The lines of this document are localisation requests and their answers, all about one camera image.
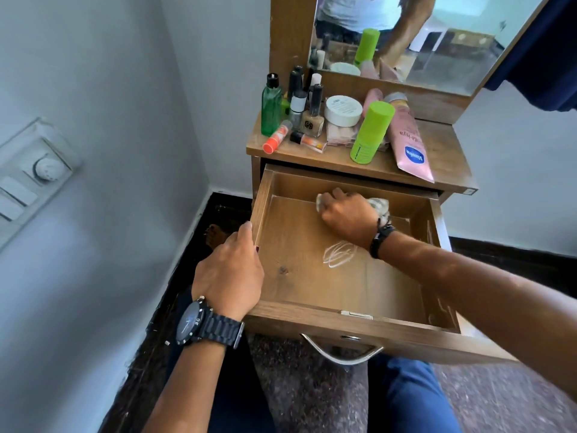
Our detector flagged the black wristwatch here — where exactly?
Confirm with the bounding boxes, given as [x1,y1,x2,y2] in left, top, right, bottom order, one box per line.
[164,296,246,350]

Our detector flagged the beige compact case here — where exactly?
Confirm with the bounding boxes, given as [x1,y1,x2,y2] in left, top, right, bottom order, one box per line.
[325,121,362,147]

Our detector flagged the white wall switch panel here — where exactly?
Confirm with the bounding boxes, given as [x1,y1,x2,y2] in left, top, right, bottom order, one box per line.
[0,116,83,251]

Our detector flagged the metal drawer handle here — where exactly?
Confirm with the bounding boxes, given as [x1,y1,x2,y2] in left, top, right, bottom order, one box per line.
[300,333,385,367]

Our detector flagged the wooden drawer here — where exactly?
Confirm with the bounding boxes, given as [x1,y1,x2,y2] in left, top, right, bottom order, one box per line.
[243,164,519,367]

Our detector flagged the blue jeans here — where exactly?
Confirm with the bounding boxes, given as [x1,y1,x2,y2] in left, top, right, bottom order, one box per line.
[164,288,452,433]

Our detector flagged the green bottle black cap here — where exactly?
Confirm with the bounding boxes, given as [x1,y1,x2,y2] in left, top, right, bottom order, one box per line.
[261,73,284,137]

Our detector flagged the dark blue curtain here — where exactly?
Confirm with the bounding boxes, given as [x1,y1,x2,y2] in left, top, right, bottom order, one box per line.
[484,0,577,112]

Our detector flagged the person's right hand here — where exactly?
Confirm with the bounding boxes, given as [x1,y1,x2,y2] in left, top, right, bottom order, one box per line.
[318,188,391,250]

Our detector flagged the white wiping cloth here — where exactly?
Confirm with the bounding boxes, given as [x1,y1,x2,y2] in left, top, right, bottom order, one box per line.
[315,192,391,229]

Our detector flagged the person's left forearm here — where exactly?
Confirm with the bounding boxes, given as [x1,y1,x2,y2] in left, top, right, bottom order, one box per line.
[143,330,244,433]

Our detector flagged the small pink tube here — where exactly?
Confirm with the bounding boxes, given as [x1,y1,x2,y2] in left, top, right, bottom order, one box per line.
[362,88,384,118]

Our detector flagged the white round cream jar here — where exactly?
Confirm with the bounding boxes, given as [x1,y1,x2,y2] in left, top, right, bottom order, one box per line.
[324,95,364,128]

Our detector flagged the lime green cylinder bottle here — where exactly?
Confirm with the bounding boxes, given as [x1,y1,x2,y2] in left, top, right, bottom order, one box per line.
[350,101,396,165]

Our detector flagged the wooden dressing table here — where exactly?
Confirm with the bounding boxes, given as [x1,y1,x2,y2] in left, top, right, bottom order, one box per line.
[246,0,554,204]

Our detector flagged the orange lip balm tube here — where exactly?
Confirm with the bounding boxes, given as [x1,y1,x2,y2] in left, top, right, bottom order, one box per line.
[262,120,294,155]

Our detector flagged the person's right forearm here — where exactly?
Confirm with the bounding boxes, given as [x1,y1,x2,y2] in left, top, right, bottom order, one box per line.
[378,230,577,402]

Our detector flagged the person's left hand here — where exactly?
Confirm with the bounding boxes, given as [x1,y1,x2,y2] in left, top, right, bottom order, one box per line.
[191,221,265,321]

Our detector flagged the dressing table mirror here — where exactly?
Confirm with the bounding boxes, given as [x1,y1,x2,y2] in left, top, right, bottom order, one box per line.
[307,0,549,96]

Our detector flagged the grey bottle white cap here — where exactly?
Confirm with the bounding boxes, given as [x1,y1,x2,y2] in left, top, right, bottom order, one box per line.
[288,90,308,130]

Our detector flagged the small orange black-capped tube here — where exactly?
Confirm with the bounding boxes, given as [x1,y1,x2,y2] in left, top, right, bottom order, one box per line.
[289,131,328,154]

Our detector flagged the beige nail polish bottle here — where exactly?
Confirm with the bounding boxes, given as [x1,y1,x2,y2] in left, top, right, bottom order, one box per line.
[300,84,326,138]

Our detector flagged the black wristband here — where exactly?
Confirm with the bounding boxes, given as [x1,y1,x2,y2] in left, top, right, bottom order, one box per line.
[369,223,397,260]

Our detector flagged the pink lotion tube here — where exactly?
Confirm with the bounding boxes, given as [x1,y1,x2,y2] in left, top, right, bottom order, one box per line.
[383,92,436,184]

